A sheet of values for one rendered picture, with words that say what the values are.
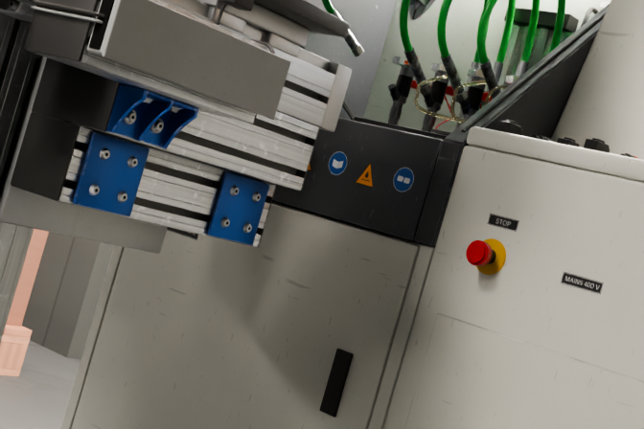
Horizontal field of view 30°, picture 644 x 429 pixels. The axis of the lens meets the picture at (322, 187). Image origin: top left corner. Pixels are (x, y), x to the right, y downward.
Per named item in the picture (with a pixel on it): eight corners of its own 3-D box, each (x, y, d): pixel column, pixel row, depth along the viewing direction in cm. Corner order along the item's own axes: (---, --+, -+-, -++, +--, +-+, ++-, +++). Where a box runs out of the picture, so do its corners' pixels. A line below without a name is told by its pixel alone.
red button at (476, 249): (455, 265, 170) (465, 230, 170) (471, 269, 173) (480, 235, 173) (485, 274, 166) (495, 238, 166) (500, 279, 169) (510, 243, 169)
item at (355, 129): (151, 165, 221) (175, 81, 222) (169, 170, 225) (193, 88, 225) (412, 241, 180) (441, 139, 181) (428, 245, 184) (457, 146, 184)
